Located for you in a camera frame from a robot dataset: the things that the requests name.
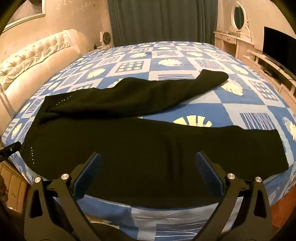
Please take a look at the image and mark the white vanity with oval mirror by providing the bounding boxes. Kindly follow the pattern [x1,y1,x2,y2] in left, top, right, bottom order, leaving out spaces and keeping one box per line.
[214,0,253,59]

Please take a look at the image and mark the small white fan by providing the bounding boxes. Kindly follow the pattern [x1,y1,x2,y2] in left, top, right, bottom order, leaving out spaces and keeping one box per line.
[99,31,114,48]

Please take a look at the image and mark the metal pole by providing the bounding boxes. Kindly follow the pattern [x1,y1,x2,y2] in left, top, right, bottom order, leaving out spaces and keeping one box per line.
[0,87,17,118]

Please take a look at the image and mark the cream padded bed base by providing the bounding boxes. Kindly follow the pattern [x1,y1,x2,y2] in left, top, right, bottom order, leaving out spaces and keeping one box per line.
[0,160,31,202]

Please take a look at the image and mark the cream tufted headboard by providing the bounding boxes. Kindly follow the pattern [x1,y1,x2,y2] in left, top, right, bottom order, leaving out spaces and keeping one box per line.
[0,29,89,137]

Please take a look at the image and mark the blue patterned bed sheet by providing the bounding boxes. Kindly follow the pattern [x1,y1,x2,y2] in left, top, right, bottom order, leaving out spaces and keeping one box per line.
[1,41,296,233]

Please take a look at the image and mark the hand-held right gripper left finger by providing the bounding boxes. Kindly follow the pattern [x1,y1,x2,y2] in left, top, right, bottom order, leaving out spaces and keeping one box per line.
[23,152,102,241]

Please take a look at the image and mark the black flat television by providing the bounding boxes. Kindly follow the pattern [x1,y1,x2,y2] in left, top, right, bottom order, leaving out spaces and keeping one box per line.
[262,26,296,77]

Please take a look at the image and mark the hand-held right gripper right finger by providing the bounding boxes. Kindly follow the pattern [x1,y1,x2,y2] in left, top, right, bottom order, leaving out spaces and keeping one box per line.
[195,151,273,241]

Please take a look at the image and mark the white television stand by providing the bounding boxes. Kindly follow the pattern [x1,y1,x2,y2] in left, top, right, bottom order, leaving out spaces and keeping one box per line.
[246,49,296,107]

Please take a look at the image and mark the black pants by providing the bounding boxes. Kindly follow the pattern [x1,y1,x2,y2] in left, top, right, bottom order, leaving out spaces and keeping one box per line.
[22,69,289,202]

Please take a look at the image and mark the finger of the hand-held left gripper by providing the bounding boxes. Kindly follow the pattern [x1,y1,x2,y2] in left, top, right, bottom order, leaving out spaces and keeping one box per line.
[0,142,21,163]

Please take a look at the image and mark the framed wall picture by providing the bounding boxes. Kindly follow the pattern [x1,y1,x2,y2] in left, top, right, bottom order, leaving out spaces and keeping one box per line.
[2,0,46,33]

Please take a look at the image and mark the dark green curtain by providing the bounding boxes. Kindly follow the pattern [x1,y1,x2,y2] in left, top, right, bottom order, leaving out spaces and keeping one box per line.
[107,0,219,48]

